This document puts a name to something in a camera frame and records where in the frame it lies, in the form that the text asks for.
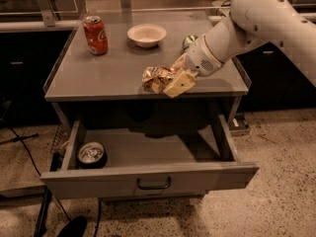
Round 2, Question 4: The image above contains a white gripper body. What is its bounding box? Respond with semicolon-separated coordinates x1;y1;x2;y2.
185;35;224;77

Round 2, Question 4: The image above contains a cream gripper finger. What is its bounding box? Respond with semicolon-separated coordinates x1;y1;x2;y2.
171;53;187;70
163;69;198;98

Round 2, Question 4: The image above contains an orange can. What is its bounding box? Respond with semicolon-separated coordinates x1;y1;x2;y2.
142;66;178;94

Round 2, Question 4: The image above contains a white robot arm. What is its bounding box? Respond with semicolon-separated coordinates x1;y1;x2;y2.
163;0;316;98

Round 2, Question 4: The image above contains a green soda can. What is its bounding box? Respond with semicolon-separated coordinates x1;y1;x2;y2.
183;35;198;51

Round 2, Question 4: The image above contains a red soda can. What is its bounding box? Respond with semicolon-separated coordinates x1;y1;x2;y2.
84;16;108;55

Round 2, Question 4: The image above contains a grey open top drawer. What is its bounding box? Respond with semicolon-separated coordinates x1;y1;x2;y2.
41;115;259;200

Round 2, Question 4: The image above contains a black can in drawer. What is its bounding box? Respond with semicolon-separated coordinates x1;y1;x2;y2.
76;141;108;169

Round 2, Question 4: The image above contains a white bowl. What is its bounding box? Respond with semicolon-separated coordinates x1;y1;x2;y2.
127;24;167;48

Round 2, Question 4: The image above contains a small box on floor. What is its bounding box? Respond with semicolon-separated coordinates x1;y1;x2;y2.
229;113;250;136

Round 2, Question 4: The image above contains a grey metal cabinet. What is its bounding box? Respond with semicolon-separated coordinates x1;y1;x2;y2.
45;11;249;136

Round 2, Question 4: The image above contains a black foot on floor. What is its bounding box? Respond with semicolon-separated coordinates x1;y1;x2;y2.
57;216;88;237

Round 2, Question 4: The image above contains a black drawer handle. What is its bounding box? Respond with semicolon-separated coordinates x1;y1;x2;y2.
136;177;172;191

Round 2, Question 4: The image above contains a black floor cable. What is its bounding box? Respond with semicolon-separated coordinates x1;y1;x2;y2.
0;117;72;222

